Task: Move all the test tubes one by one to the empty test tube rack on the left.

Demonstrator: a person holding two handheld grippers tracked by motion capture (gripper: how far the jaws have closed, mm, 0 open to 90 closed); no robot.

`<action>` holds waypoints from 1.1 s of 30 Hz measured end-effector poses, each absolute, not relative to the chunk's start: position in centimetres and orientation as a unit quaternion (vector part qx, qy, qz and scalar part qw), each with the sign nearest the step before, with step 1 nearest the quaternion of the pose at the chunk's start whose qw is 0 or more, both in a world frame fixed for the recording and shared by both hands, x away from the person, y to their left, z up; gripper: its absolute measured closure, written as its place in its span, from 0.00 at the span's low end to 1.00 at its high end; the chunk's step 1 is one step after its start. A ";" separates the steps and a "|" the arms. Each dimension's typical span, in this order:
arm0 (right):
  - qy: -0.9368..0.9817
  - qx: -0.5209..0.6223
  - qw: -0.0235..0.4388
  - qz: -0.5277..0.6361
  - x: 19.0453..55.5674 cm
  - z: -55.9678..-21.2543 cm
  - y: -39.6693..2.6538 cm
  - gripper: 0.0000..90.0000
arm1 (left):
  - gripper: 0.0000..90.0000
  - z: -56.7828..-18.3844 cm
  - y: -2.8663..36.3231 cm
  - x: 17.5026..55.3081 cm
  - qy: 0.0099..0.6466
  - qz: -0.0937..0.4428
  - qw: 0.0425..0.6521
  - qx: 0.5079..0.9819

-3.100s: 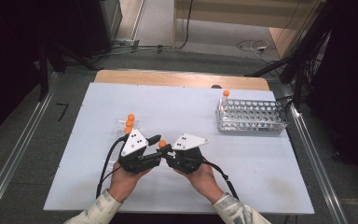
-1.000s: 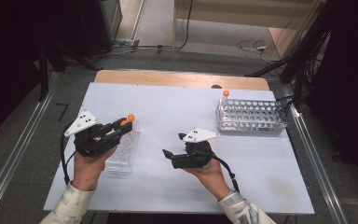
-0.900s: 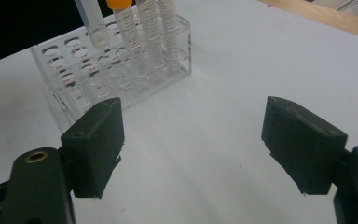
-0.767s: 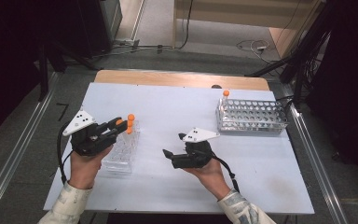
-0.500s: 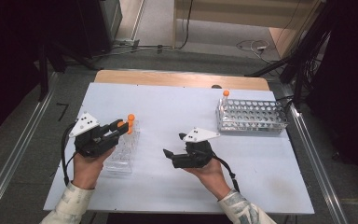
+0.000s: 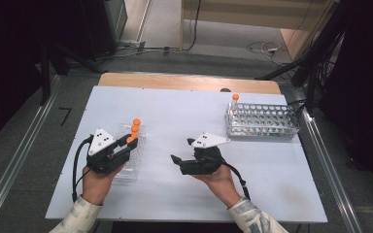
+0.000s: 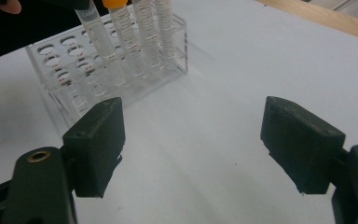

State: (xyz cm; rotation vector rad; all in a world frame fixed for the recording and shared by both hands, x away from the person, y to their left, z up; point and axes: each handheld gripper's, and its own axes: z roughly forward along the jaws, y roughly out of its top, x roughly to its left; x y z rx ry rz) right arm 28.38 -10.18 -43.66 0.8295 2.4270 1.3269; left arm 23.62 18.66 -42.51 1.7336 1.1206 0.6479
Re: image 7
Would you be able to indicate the clear acrylic tube rack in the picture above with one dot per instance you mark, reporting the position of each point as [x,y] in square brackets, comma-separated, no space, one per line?
[74,77]

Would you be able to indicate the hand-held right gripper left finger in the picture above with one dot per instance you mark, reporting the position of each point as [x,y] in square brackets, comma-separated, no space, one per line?
[96,146]

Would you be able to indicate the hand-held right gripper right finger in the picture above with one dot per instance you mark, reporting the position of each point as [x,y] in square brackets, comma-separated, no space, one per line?
[301,146]

